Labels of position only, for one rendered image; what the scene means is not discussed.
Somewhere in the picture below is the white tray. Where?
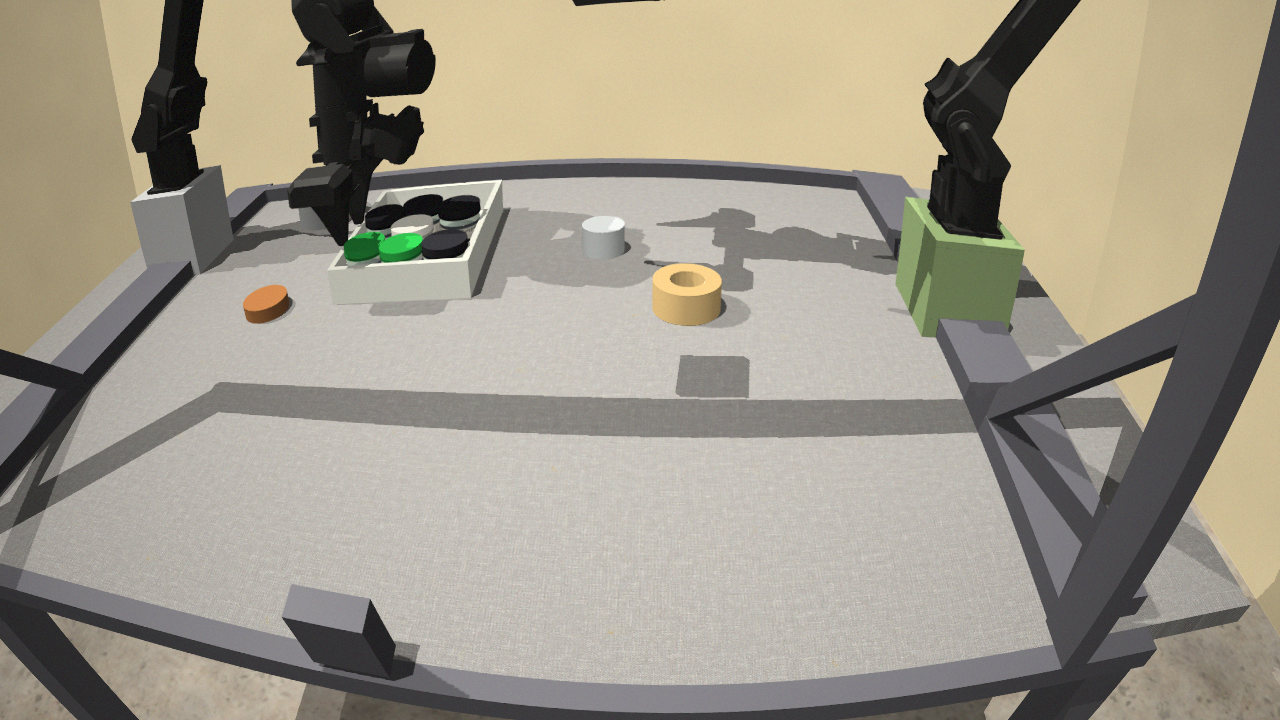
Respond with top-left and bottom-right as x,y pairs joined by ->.
326,181 -> 503,304

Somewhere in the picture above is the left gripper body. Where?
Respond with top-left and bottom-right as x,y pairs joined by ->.
287,94 -> 374,209

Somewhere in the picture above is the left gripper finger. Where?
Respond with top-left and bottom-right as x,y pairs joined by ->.
312,184 -> 360,246
349,156 -> 383,225

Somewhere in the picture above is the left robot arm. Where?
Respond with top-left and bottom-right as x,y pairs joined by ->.
131,0 -> 436,195

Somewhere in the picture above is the tan roll of tape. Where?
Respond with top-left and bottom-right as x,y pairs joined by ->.
652,264 -> 722,325

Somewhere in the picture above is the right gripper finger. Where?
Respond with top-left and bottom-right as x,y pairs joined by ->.
572,0 -> 660,6

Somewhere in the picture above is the brown round disc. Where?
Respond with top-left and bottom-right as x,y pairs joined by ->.
243,284 -> 289,324

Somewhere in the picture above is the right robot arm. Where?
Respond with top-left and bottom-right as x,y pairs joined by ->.
923,0 -> 1082,240

